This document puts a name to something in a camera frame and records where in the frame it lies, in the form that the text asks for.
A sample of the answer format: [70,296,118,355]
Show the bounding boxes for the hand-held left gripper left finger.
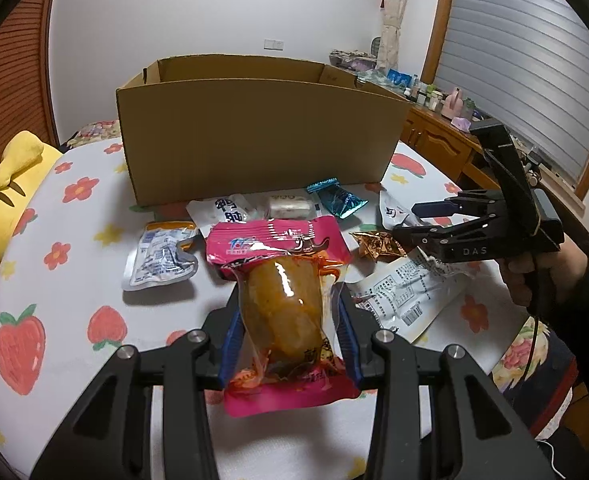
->
[29,304,244,480]

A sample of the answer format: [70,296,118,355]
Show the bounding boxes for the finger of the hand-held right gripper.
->
[391,222,480,262]
[411,192,496,222]

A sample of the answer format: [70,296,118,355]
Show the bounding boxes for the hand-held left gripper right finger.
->
[337,300,557,480]

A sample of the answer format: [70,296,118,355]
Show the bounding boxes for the white packet with printed label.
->
[347,250,482,343]

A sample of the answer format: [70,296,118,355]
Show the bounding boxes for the pink snack packet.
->
[205,215,367,418]

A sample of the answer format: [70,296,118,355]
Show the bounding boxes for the teal foil candy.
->
[307,176,368,221]

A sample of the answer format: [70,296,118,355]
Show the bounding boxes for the white snack bar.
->
[266,192,315,221]

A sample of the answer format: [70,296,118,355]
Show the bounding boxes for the cardboard box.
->
[115,55,412,208]

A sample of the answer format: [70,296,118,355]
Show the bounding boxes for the person's right hand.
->
[503,245,589,317]

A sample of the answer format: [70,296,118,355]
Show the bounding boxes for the small white snack packet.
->
[378,190,425,231]

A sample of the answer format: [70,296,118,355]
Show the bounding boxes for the gold foil wrapper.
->
[349,230,407,261]

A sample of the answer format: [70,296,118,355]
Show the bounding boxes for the wooden dresser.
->
[399,105,586,216]

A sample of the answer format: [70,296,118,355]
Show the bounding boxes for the row of small bottles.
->
[404,76,446,109]

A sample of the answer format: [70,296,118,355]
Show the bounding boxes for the silver snack packet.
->
[122,220,198,291]

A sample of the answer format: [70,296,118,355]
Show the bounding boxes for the white snack packet blue print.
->
[185,192,268,238]

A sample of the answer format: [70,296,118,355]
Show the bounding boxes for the grey window blinds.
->
[434,0,589,186]

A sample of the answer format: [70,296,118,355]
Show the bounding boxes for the dark floral cloth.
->
[491,315,580,436]

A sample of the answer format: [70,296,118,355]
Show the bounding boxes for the pile of folded cloths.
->
[329,47,381,72]

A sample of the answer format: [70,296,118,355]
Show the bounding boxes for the strawberry flower printed sheet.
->
[0,120,575,480]

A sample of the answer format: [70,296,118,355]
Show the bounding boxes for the beige curtain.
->
[377,0,415,59]

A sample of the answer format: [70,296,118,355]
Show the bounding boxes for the yellow plush pillow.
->
[0,131,62,276]

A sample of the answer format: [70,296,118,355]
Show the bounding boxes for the wooden ribbed closet door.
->
[0,0,61,196]

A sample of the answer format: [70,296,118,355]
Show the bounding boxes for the black cable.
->
[524,255,547,386]

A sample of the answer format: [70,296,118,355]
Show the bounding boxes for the wooden window frame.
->
[419,0,589,202]

